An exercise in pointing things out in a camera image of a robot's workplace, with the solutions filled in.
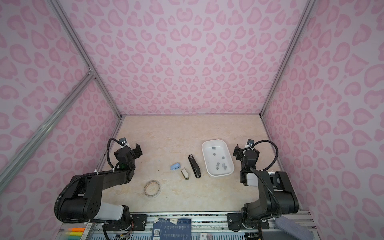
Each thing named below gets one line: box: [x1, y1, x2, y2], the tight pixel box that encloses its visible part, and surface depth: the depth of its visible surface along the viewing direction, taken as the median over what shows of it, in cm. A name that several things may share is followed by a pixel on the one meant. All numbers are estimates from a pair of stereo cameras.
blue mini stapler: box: [170, 163, 181, 171], surface depth 92 cm
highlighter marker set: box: [65, 227, 86, 240], surface depth 72 cm
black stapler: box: [188, 154, 202, 179], surface depth 90 cm
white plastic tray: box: [201, 139, 235, 177], surface depth 96 cm
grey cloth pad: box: [274, 216, 314, 240], surface depth 70 cm
